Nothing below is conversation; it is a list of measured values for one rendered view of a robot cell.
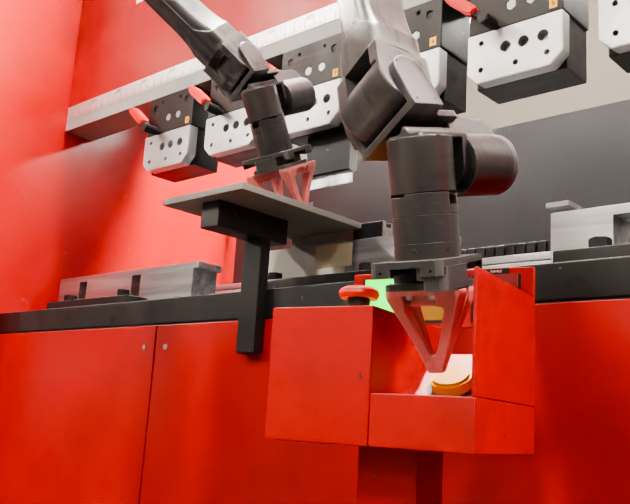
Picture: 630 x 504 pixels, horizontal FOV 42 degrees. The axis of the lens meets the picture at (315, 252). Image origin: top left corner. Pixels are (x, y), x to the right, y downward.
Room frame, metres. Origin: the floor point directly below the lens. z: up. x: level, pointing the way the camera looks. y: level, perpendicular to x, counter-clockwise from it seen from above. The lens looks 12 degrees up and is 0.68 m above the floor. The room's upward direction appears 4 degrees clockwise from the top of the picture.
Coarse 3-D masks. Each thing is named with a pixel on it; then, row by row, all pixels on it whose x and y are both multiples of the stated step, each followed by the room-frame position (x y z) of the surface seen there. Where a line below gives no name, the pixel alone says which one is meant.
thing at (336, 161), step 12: (336, 132) 1.35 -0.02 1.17; (312, 144) 1.38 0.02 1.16; (324, 144) 1.36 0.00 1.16; (336, 144) 1.34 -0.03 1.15; (348, 144) 1.33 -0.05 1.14; (312, 156) 1.38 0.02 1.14; (324, 156) 1.36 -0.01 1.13; (336, 156) 1.34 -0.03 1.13; (348, 156) 1.33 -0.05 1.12; (324, 168) 1.36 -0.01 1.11; (336, 168) 1.34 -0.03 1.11; (348, 168) 1.33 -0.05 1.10; (312, 180) 1.39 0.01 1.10; (324, 180) 1.37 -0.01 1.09; (336, 180) 1.35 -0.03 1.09; (348, 180) 1.34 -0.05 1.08
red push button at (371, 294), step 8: (344, 288) 0.78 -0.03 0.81; (352, 288) 0.77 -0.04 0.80; (360, 288) 0.77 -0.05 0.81; (368, 288) 0.77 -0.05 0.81; (344, 296) 0.78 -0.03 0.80; (352, 296) 0.78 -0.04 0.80; (360, 296) 0.78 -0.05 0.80; (368, 296) 0.78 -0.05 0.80; (376, 296) 0.78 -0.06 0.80; (352, 304) 0.78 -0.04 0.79; (360, 304) 0.78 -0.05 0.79; (368, 304) 0.79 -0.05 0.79
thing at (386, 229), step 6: (372, 222) 1.28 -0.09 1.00; (378, 222) 1.27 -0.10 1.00; (384, 222) 1.27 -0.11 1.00; (366, 228) 1.29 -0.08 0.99; (372, 228) 1.28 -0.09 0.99; (378, 228) 1.27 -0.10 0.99; (384, 228) 1.27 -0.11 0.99; (390, 228) 1.28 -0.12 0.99; (354, 234) 1.30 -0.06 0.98; (360, 234) 1.29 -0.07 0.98; (366, 234) 1.29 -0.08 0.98; (372, 234) 1.28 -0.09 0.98; (378, 234) 1.27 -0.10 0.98; (384, 234) 1.27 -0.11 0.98; (390, 234) 1.28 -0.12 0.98
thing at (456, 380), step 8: (448, 368) 0.75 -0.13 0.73; (456, 368) 0.74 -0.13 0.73; (464, 368) 0.74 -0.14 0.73; (432, 376) 0.74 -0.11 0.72; (440, 376) 0.74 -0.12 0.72; (448, 376) 0.74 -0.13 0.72; (456, 376) 0.73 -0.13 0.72; (464, 376) 0.73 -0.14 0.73; (432, 384) 0.74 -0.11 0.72; (440, 384) 0.73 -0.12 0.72; (448, 384) 0.73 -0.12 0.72; (456, 384) 0.72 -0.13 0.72; (464, 384) 0.72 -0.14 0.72; (440, 392) 0.73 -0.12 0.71; (448, 392) 0.73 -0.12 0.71; (456, 392) 0.73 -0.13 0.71; (464, 392) 0.73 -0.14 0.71
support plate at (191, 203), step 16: (208, 192) 1.15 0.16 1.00; (224, 192) 1.13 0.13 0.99; (240, 192) 1.12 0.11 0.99; (256, 192) 1.12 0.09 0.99; (272, 192) 1.14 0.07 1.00; (176, 208) 1.23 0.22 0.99; (192, 208) 1.23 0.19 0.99; (256, 208) 1.20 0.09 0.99; (272, 208) 1.20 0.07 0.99; (288, 208) 1.19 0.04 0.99; (304, 208) 1.19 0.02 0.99; (288, 224) 1.29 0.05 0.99; (304, 224) 1.29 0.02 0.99; (320, 224) 1.28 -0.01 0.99; (336, 224) 1.27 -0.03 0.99; (352, 224) 1.27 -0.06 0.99
